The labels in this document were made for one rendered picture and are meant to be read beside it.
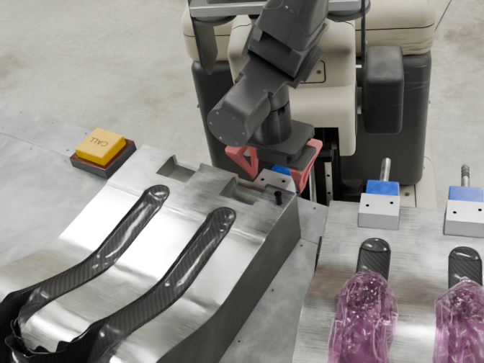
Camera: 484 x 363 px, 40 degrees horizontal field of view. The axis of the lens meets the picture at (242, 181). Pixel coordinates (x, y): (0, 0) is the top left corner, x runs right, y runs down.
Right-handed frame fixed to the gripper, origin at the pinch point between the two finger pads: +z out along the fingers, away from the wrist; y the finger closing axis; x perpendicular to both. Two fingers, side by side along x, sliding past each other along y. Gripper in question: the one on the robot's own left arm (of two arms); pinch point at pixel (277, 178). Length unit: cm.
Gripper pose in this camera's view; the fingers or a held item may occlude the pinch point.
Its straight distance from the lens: 96.3
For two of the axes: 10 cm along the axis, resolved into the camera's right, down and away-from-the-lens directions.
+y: 8.7, 2.6, -4.3
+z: 1.2, 7.1, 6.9
